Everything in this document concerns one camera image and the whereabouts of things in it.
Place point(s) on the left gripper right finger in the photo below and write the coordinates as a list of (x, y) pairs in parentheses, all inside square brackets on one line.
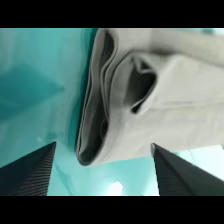
[(180, 176)]

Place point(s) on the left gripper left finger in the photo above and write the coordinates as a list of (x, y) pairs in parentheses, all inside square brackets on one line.
[(31, 173)]

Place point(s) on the beige garment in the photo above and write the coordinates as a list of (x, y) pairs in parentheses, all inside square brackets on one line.
[(173, 100)]

